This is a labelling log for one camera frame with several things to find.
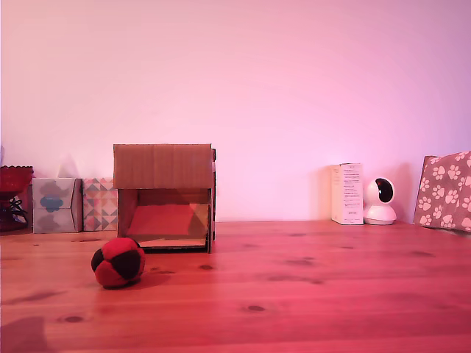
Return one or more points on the red and black footbag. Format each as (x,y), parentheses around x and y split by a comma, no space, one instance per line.
(114,266)

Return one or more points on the cardboard dice tower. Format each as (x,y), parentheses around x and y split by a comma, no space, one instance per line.
(162,165)

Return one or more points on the white printed carton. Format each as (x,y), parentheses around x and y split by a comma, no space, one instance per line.
(349,195)

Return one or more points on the triangle pattern tissue box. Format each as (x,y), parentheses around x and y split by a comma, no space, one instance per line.
(98,206)

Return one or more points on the white tissue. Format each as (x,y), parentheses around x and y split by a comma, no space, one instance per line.
(65,169)

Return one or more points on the grey cloud print tissue box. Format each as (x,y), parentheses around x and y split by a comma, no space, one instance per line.
(51,206)

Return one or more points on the paw print fabric cushion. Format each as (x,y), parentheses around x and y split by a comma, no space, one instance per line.
(441,191)

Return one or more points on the red glass bowl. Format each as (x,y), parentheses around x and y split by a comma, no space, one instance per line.
(13,180)

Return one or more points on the small white round camera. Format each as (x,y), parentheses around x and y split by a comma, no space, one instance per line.
(379,211)

